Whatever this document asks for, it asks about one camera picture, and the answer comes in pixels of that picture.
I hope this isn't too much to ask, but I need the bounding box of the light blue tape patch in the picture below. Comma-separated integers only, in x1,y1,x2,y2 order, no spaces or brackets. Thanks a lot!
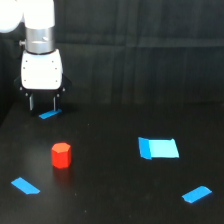
138,137,179,160

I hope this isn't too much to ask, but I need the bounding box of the blue tape strip bottom left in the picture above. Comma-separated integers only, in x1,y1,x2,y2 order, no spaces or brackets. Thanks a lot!
11,177,40,195

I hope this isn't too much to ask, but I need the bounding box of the blue tape strip top left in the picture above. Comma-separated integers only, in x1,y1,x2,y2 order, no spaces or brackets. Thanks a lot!
39,109,62,119

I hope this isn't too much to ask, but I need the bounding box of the red hexagonal block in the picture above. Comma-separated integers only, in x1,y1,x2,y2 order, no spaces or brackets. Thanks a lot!
51,142,71,169

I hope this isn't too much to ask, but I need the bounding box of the blue tape strip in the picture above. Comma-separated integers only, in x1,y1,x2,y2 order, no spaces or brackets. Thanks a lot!
39,109,62,119
182,186,212,203
11,177,40,195

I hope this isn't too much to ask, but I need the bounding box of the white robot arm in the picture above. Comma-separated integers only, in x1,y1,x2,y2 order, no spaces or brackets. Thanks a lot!
0,0,71,111

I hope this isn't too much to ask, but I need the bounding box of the blue tape strip bottom right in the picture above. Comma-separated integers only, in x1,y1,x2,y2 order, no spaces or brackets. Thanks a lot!
182,186,212,203

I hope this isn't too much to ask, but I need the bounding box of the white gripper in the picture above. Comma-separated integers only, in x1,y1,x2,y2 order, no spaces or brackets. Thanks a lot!
14,49,71,111

